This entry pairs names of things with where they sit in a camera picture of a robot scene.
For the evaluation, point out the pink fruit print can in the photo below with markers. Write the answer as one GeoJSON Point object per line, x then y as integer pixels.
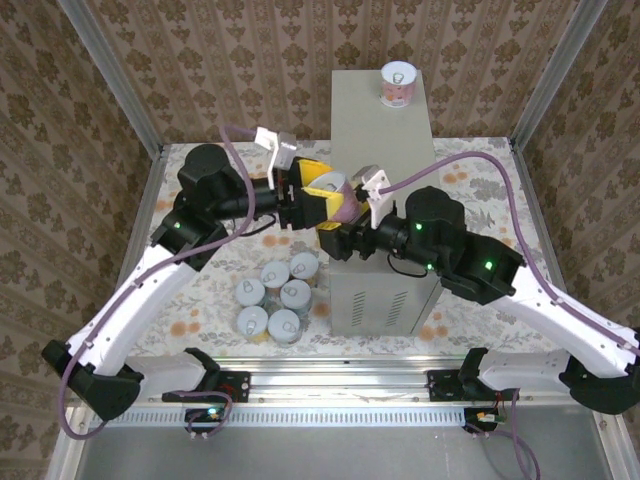
{"type": "Point", "coordinates": [398, 80]}
{"type": "Point", "coordinates": [347, 207]}

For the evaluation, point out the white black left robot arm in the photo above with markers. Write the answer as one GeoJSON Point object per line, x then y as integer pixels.
{"type": "Point", "coordinates": [140, 300]}

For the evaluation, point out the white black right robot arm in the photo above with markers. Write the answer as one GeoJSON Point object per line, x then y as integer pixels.
{"type": "Point", "coordinates": [575, 320]}

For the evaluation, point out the grey metal cabinet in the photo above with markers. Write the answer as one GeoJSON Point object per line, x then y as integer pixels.
{"type": "Point", "coordinates": [390, 150]}

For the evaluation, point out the floral print tablecloth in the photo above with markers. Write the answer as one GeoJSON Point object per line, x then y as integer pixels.
{"type": "Point", "coordinates": [215, 305]}

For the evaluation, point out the small controller board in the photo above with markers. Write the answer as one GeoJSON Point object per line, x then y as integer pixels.
{"type": "Point", "coordinates": [210, 414]}
{"type": "Point", "coordinates": [482, 417]}

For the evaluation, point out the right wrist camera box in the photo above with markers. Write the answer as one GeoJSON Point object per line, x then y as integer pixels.
{"type": "Point", "coordinates": [372, 185]}

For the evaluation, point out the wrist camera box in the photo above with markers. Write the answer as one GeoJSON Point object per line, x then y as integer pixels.
{"type": "Point", "coordinates": [372, 185]}
{"type": "Point", "coordinates": [285, 150]}

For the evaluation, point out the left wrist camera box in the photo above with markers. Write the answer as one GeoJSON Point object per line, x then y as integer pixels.
{"type": "Point", "coordinates": [285, 150]}

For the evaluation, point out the aluminium frame post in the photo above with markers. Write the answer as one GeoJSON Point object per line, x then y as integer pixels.
{"type": "Point", "coordinates": [114, 75]}
{"type": "Point", "coordinates": [554, 75]}

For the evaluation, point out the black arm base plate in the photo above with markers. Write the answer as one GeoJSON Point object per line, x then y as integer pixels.
{"type": "Point", "coordinates": [440, 385]}
{"type": "Point", "coordinates": [240, 385]}

